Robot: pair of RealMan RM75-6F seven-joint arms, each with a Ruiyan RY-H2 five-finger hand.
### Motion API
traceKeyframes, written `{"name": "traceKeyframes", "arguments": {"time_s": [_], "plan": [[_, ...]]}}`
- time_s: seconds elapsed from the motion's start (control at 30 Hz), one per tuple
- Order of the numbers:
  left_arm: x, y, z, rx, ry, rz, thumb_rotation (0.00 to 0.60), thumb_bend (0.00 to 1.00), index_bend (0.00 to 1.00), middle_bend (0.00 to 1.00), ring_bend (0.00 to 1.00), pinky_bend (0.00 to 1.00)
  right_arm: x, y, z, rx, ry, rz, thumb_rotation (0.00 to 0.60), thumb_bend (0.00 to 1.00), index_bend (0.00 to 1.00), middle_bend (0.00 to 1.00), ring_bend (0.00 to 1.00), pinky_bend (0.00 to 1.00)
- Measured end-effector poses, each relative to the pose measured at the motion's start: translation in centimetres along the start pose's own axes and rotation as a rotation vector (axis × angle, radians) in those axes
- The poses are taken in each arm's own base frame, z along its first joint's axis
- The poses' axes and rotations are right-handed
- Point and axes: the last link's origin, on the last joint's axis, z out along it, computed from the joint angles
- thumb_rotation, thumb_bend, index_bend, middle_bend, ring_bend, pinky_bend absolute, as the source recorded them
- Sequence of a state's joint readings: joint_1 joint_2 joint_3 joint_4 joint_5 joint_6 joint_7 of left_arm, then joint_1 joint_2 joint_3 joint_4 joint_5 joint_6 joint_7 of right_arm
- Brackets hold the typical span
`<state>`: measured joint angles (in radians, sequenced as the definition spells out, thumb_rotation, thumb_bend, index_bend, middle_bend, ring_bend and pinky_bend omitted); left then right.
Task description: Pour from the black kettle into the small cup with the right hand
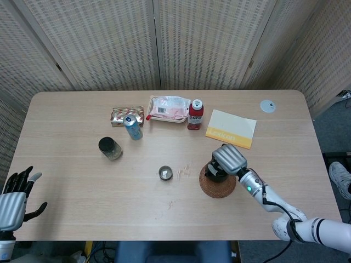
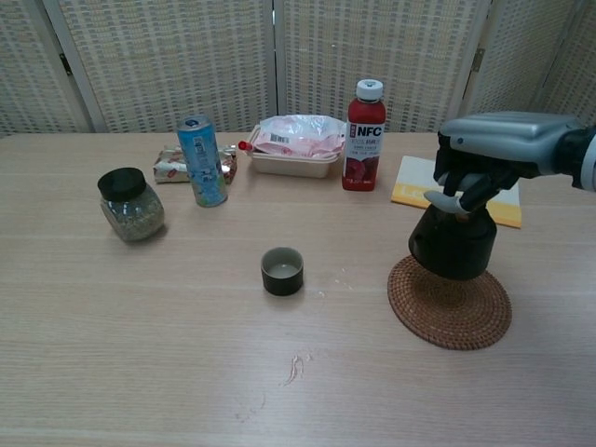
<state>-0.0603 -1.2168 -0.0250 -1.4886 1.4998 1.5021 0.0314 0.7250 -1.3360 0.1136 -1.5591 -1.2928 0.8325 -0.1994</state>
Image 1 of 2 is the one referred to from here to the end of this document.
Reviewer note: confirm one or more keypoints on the silver and black left robot hand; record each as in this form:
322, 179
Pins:
11, 208

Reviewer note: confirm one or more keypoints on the silver and black right robot hand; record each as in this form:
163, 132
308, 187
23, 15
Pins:
230, 159

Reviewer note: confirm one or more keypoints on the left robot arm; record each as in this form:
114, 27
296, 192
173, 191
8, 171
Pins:
6, 246

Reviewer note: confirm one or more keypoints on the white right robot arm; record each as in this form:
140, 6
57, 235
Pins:
274, 208

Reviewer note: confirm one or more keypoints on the small dark green teacup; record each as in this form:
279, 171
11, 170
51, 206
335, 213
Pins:
165, 175

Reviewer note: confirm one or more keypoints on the yellow and white Lexicon booklet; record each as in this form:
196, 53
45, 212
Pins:
233, 126

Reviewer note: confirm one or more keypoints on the round woven rattan coaster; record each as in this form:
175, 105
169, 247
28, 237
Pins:
219, 191

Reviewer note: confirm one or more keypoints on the red NFC juice bottle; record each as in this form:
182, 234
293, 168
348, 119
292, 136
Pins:
195, 117

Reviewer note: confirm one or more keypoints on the beige food tray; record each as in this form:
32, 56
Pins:
164, 119

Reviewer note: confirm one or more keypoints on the brass screen hinge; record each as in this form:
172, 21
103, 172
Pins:
251, 63

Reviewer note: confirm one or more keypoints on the tall blue drink can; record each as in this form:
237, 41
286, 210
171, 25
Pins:
133, 128

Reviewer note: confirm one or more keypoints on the blue chair seat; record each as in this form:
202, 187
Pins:
172, 252

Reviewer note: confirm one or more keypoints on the white sneaker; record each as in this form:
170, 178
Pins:
340, 178

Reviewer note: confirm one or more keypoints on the glass jar with black lid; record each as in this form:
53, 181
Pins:
111, 149

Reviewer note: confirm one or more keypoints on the gold and red foil package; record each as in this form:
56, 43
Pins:
120, 117

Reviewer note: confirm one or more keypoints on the woven folding screen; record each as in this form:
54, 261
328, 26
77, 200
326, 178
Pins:
109, 41

